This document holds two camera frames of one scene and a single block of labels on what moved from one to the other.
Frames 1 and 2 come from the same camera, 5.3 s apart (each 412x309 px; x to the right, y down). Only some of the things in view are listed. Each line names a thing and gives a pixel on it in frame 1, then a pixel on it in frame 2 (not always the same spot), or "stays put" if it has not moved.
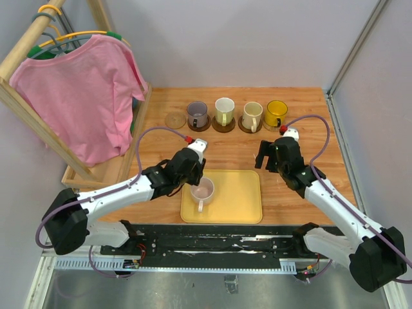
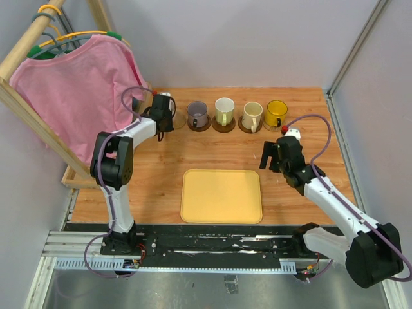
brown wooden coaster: x=221 y=129 stays put
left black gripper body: x=194 y=177 → x=169 y=123
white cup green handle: x=224 y=111 stays put
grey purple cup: x=197 y=112 stays put
